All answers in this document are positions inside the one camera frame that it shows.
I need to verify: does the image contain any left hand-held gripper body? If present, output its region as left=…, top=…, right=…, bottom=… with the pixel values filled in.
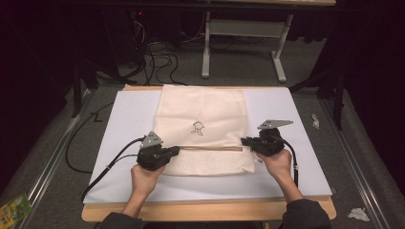
left=136, top=131, right=175, bottom=172

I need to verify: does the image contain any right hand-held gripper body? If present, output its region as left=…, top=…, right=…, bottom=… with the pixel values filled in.
left=250, top=118, right=294, bottom=157

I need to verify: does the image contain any cream mesh laundry bag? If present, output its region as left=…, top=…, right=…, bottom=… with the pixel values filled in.
left=153, top=84, right=257, bottom=177

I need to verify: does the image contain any person's left hand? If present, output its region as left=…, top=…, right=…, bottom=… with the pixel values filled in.
left=130, top=163, right=167, bottom=196

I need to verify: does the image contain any person's right hand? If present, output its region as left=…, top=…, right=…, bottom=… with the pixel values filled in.
left=255, top=148, right=293, bottom=183

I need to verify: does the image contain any black stand leg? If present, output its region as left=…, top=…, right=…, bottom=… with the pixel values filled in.
left=70, top=58, right=129, bottom=119
left=288, top=63, right=347, bottom=132

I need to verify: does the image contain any large crumpled white paper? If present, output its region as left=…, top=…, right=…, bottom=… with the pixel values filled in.
left=347, top=207, right=372, bottom=223

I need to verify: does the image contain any green printed packet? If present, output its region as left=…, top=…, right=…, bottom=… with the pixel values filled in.
left=0, top=193, right=33, bottom=229

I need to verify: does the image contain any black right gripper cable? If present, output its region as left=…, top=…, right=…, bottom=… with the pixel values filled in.
left=279, top=136, right=300, bottom=188

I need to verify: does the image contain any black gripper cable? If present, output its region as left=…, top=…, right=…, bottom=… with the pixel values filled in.
left=279, top=136, right=300, bottom=188
left=80, top=136, right=145, bottom=201

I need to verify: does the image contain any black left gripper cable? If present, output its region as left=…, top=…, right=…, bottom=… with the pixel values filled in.
left=80, top=136, right=145, bottom=201

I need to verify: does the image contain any black floor cable loop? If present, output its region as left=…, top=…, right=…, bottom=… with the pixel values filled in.
left=65, top=101, right=115, bottom=175

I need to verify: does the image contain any aluminium floor rail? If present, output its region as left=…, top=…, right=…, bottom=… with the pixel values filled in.
left=319, top=97, right=394, bottom=229
left=27, top=88, right=94, bottom=206

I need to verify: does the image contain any tangle of black floor cables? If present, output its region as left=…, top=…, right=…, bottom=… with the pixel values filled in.
left=127, top=18, right=189, bottom=87

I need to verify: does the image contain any white metal desk frame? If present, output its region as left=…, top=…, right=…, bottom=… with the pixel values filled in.
left=201, top=10, right=294, bottom=84

